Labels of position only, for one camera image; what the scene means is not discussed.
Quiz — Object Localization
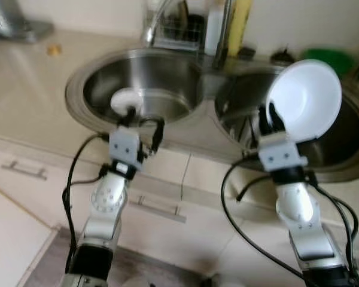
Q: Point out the large plain white bowl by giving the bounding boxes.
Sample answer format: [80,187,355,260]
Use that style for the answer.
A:
[267,58,343,142]

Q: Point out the cream kitchen cabinet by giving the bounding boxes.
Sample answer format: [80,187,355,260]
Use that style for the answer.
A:
[0,135,359,287]

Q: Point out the small white dish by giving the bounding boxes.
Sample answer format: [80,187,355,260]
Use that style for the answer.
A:
[110,88,146,116]

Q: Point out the stainless steel double sink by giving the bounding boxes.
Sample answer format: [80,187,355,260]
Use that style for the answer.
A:
[64,48,359,184]

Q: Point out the black sink strainer plug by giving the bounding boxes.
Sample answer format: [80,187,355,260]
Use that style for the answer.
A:
[270,47,296,66]

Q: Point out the green plastic bowl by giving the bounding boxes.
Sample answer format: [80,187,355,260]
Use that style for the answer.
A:
[302,48,355,77]

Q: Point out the yellow bottle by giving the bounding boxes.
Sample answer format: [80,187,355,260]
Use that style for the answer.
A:
[229,0,254,58]

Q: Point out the small round gold cap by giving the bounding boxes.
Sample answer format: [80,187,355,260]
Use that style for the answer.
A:
[46,43,63,57]

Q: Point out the white pump bottle beige top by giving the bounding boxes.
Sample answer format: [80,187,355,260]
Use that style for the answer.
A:
[204,0,224,57]

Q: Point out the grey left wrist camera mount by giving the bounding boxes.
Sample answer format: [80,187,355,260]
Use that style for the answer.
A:
[108,127,144,172]

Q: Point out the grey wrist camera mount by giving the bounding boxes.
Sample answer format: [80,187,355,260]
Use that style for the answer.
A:
[257,133,309,173]
[108,127,144,172]

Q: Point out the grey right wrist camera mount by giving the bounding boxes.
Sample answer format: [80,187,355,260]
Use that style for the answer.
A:
[257,133,309,173]

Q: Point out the steel cabinet handle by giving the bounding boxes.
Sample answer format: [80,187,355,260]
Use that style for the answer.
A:
[127,195,187,224]
[1,159,49,181]

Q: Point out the steel faucet with flexible hose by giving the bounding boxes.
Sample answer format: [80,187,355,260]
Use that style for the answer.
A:
[144,0,235,69]

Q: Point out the steel wire sink rack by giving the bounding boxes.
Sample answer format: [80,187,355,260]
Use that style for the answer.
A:
[151,11,205,52]

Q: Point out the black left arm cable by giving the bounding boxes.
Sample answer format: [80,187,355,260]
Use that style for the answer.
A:
[61,133,111,252]

